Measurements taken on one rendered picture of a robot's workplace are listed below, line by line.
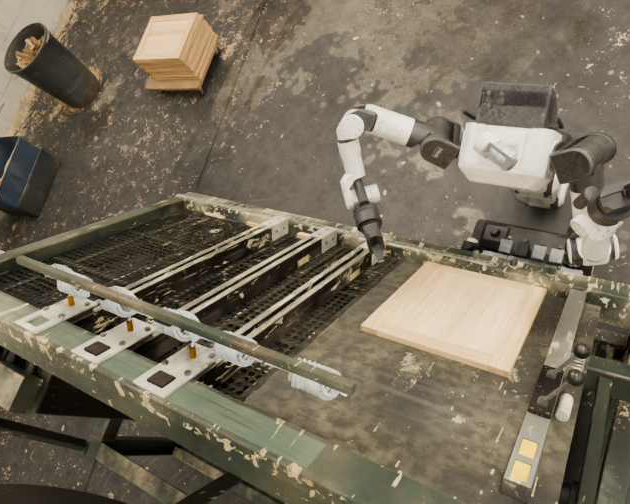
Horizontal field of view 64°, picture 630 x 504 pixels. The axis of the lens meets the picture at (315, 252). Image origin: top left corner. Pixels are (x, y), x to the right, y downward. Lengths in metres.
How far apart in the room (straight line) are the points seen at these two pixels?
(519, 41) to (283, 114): 1.65
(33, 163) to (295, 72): 2.49
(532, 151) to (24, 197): 4.32
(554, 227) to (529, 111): 1.23
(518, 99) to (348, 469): 1.15
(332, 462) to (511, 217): 2.04
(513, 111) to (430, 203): 1.54
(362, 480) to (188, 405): 0.40
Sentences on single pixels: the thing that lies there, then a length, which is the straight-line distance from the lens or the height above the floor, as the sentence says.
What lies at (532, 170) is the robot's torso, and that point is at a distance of 1.63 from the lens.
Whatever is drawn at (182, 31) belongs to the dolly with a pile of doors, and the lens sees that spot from 4.41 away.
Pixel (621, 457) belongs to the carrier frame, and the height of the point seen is 0.79.
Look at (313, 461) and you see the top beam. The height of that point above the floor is 1.84.
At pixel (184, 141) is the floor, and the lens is 4.33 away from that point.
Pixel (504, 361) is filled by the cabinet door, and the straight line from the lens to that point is 1.49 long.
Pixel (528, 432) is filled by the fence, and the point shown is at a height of 1.52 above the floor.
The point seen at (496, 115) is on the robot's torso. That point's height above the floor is 1.38.
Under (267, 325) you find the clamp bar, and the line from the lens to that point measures 1.45.
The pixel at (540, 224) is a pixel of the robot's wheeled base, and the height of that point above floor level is 0.17.
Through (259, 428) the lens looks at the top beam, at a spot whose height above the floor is 1.83.
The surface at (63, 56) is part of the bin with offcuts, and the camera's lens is 5.27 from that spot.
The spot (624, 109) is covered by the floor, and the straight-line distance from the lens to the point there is 3.31.
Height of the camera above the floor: 2.77
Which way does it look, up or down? 58 degrees down
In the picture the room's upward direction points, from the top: 51 degrees counter-clockwise
